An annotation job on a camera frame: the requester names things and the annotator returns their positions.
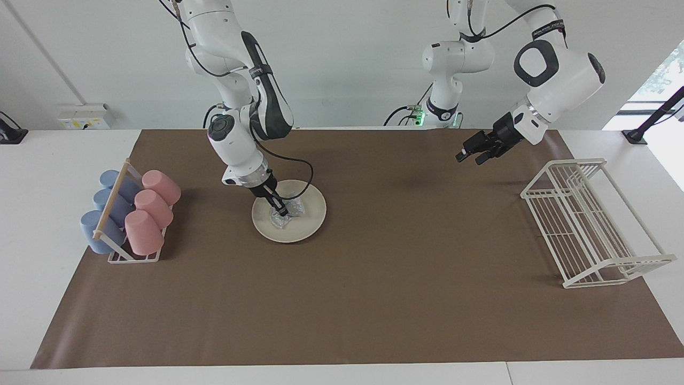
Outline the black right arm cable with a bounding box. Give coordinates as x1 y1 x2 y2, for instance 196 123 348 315
158 0 315 202

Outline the cream round plate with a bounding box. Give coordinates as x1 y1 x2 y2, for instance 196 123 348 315
252 179 327 244

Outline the blue plastic cup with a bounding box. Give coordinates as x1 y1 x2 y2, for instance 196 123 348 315
94 188 134 225
99 170 141 203
80 210 127 254

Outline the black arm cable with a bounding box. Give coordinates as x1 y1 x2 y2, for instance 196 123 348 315
448 0 559 41
158 0 315 202

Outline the black clamp stand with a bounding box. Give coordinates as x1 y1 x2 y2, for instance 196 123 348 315
622 86 684 145

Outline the black left base cable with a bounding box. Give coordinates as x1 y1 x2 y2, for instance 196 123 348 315
384 105 423 127

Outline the black table clamp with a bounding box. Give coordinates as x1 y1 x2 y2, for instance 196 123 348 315
0 111 28 145

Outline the white wire dish rack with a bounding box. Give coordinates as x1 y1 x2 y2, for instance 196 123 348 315
520 158 677 289

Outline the white cup rack wooden handle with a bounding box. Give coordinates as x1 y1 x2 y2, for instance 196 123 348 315
92 159 173 264

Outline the brown table mat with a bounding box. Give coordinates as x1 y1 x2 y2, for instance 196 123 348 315
30 127 684 369

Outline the pink plastic cup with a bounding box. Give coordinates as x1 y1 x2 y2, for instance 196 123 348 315
125 210 165 256
142 170 182 206
134 189 174 229

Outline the bright window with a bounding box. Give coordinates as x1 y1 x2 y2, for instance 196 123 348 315
626 42 684 116

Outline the clear plastic bag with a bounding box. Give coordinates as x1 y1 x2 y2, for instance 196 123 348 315
270 199 306 229

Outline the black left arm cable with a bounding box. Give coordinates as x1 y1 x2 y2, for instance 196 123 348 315
448 0 559 41

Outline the white wall power outlet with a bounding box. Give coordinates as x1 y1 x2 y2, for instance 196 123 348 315
58 104 111 130

